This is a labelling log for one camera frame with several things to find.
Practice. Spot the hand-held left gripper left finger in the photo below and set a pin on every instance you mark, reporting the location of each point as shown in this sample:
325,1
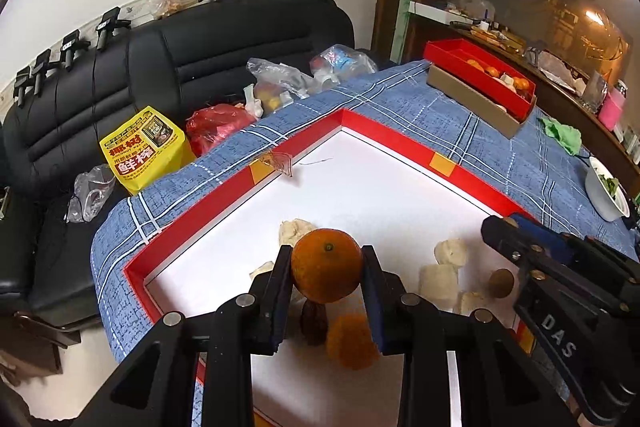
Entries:
280,302

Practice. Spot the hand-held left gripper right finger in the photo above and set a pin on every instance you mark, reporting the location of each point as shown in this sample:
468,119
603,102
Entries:
372,302

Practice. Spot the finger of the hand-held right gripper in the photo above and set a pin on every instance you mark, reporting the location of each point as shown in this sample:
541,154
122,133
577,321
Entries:
505,234
545,237

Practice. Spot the red date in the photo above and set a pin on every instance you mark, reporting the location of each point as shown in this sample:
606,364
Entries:
314,324

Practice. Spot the orange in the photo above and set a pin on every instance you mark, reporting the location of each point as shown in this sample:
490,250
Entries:
521,83
326,264
350,342
475,65
492,71

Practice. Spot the brown longan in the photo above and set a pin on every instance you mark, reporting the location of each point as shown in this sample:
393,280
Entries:
501,283

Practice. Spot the red box with white inside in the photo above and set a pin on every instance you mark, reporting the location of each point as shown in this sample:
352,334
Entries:
375,197

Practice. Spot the white bowl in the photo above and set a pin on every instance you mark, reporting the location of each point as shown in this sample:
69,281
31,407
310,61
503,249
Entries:
602,199

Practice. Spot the green leaves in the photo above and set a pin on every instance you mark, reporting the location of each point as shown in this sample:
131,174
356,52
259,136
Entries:
610,184

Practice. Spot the green cloth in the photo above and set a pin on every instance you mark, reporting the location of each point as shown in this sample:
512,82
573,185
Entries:
562,134

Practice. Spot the brown cardboard box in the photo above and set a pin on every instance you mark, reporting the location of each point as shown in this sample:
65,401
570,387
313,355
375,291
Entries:
470,99

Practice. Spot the clear tape piece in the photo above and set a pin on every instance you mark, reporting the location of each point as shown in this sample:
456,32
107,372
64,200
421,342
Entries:
280,162

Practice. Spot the pink bottle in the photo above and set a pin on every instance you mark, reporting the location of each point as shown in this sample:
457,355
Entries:
612,109

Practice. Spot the red box holding produce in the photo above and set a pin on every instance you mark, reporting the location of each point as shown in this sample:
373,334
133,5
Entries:
475,82

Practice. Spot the clear glass jar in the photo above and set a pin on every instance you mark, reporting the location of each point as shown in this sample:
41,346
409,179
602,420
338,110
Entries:
595,89

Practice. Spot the crumpled clear plastic bag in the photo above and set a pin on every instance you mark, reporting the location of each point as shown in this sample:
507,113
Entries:
555,64

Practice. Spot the red plastic bag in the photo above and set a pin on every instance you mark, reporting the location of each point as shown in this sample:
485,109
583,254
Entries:
215,127

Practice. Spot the yellow printed bag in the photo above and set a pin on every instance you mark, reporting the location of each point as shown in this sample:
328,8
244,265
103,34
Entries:
145,152

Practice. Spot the small clear plastic bag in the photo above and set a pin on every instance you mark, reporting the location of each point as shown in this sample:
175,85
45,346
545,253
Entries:
90,192

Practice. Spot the clear bag with fruit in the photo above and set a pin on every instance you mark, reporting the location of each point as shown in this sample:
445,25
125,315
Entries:
280,82

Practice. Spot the long white box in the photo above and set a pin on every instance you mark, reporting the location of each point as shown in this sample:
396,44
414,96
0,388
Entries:
430,10

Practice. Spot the clear bag with blue packet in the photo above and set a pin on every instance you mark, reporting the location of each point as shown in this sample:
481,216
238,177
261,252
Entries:
342,62

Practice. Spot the black leather sofa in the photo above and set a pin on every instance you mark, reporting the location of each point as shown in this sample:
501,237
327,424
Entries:
225,42

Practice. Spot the black hand-held device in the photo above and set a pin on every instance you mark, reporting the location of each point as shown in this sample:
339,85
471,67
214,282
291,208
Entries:
40,67
70,49
22,87
107,27

